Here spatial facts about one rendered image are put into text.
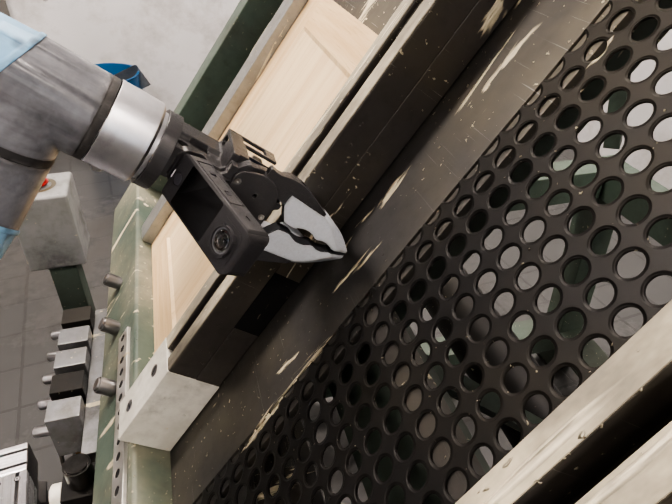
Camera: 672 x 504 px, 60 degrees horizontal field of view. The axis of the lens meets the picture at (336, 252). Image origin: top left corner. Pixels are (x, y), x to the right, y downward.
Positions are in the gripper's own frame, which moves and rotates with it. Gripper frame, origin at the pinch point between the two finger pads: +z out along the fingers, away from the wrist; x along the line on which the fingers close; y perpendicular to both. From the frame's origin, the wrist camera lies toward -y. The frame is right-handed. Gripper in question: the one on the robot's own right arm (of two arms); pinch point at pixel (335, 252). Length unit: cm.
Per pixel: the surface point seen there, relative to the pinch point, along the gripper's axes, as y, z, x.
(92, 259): 192, 15, 134
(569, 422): -32.0, -3.3, -10.5
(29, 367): 126, 4, 144
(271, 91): 46.1, -1.1, -1.5
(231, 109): 55, -3, 7
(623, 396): -32.8, -3.3, -13.2
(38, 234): 72, -19, 57
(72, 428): 26, -4, 60
